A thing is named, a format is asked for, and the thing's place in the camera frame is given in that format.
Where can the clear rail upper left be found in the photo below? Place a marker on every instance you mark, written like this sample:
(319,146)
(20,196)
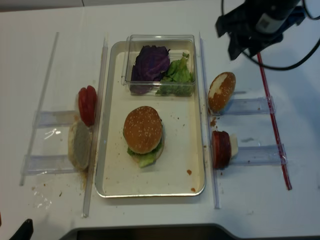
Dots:
(46,119)

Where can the red strip on table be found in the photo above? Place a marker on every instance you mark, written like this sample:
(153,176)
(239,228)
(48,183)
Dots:
(273,120)

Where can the tomato slices stack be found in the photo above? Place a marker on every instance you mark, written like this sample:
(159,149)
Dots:
(87,99)

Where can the clear rail upper right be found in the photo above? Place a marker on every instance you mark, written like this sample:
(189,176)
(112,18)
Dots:
(249,106)

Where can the clear rail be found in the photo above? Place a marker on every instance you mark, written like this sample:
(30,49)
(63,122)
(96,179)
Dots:
(46,119)
(249,106)
(46,164)
(268,155)

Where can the sesame bun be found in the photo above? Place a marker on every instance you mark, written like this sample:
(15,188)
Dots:
(143,129)
(221,90)

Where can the clear rail lower left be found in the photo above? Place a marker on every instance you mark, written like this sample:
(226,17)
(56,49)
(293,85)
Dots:
(46,164)

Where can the clear long guide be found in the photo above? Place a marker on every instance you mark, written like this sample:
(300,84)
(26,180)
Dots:
(214,176)
(95,131)

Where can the clear long guide right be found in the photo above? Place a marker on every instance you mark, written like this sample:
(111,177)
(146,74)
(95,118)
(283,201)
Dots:
(214,176)

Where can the clear plastic lettuce box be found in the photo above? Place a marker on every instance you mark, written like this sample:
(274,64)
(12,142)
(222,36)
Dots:
(177,44)

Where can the sliced meat patties stack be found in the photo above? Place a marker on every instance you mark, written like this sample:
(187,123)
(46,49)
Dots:
(221,147)

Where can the purple cabbage in box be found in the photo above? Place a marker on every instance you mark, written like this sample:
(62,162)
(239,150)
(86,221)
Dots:
(151,64)

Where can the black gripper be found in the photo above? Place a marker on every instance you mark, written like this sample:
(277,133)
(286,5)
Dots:
(240,25)

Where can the clear long guide left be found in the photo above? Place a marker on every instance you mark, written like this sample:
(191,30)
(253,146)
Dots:
(95,131)

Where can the clear rail lower right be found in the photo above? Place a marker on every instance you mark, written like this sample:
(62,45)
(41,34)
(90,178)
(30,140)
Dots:
(268,155)

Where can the black object bottom left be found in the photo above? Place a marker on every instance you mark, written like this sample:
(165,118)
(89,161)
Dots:
(25,231)

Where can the assembled burger stack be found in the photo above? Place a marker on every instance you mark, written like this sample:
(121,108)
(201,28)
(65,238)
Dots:
(149,158)

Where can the metal baking tray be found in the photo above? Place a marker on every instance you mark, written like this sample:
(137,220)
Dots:
(180,169)

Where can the clear thin strip far left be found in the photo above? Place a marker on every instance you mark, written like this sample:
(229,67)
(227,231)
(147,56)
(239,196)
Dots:
(39,107)

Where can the dark monitor edge bottom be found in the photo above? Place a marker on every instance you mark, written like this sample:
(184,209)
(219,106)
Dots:
(155,232)

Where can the white bottom bun slices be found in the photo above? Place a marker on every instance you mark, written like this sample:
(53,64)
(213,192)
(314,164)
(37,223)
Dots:
(79,145)

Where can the green lettuce in box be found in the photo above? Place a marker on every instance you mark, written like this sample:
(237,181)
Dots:
(178,78)

